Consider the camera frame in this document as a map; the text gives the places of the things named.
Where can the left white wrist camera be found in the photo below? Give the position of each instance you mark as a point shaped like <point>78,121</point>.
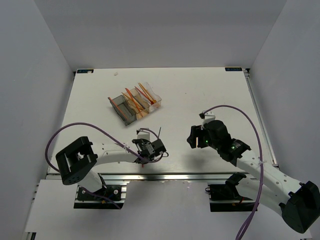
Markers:
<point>143,134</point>

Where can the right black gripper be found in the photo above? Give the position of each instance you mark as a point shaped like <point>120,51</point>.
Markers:
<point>191,139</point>

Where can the red plastic knife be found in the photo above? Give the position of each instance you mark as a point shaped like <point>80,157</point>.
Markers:
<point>133,98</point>

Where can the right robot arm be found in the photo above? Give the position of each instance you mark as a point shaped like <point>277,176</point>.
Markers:
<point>297,203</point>

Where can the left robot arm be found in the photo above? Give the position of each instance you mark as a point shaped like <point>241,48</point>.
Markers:
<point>75,161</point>

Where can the orange plastic fork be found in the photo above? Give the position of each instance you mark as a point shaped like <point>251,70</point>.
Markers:
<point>144,92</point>

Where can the aluminium front rail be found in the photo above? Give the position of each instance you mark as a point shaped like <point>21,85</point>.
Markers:
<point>165,177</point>

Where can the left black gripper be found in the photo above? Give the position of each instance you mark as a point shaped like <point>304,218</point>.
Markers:
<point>145,141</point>

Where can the aluminium rail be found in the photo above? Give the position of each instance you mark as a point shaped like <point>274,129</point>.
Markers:
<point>266,138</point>
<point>165,177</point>

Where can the red plastic fork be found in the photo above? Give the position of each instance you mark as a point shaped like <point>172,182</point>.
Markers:
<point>144,95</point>

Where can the orange transparent container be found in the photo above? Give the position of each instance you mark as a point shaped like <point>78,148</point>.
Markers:
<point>143,113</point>

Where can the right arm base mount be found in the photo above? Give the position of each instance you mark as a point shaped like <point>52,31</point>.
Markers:
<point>225,198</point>

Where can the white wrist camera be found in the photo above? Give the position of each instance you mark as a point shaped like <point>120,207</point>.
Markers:
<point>143,134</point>
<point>207,116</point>

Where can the aluminium right rail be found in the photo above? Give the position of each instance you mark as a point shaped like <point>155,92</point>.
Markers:
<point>266,138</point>

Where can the blue plastic knife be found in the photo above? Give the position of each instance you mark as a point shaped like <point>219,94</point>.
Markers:
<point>140,103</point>

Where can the left blue table label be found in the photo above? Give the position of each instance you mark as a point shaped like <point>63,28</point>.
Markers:
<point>85,71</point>

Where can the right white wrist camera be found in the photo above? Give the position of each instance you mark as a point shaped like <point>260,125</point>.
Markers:
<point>207,116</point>

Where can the grey transparent container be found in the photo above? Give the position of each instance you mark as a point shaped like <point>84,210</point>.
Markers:
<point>128,111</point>

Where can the orange yellow fork bottom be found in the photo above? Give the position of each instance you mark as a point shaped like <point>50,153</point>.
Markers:
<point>147,92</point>

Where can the orange plastic knife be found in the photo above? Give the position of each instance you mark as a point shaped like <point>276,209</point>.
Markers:
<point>131,102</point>

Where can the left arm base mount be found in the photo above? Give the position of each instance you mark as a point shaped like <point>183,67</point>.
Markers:
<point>100,196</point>

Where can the clear transparent container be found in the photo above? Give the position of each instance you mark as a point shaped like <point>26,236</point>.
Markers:
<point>157,105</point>

